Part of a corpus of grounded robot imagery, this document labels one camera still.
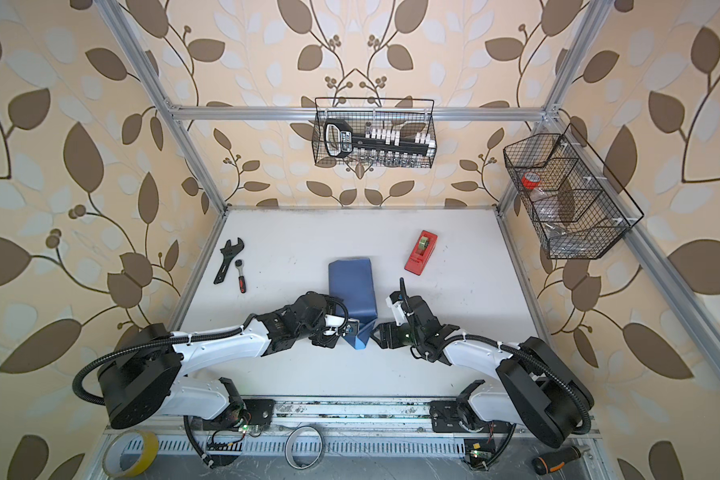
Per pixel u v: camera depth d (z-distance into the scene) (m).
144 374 0.42
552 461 0.65
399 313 0.80
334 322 0.75
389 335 0.77
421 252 1.02
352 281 0.94
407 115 0.91
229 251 1.08
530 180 0.81
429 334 0.68
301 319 0.66
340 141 0.85
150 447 0.71
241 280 0.99
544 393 0.42
